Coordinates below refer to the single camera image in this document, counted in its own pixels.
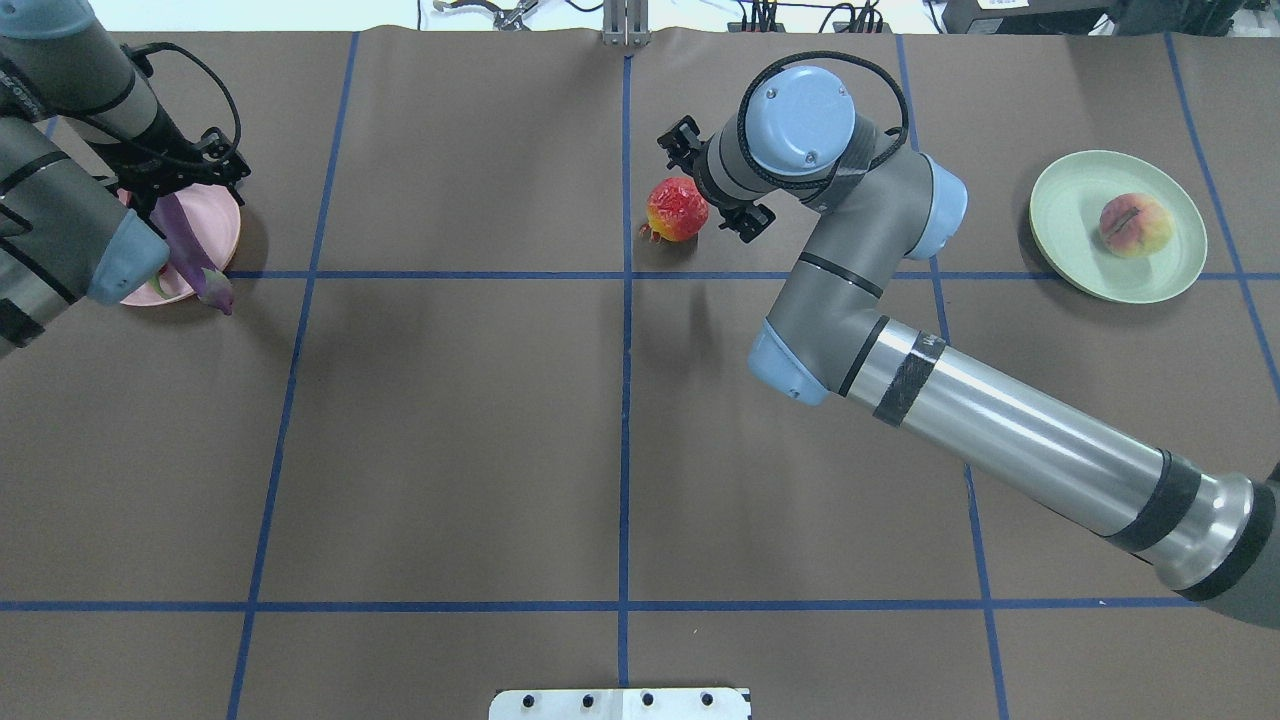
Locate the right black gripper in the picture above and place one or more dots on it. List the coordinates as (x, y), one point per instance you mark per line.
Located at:
(707, 172)

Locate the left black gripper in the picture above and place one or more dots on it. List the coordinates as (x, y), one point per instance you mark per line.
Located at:
(168, 171)

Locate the red yellow pomegranate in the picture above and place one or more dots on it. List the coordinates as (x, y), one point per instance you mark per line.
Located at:
(675, 211)

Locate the purple eggplant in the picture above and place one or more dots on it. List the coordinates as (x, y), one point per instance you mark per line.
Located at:
(189, 258)

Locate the yellow pink peach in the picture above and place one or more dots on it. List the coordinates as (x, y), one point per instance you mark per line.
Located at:
(1135, 225)

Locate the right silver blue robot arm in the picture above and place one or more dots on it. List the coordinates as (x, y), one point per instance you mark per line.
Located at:
(838, 133)

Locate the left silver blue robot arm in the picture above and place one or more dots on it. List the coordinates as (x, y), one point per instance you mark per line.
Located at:
(91, 168)

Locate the pink plate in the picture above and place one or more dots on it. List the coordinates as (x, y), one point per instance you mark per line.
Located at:
(216, 220)

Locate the green plate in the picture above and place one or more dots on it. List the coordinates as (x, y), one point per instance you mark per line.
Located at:
(1064, 208)

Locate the aluminium frame post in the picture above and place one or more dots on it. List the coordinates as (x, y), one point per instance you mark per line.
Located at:
(625, 23)

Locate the white camera mast column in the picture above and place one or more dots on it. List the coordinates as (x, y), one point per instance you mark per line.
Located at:
(623, 703)

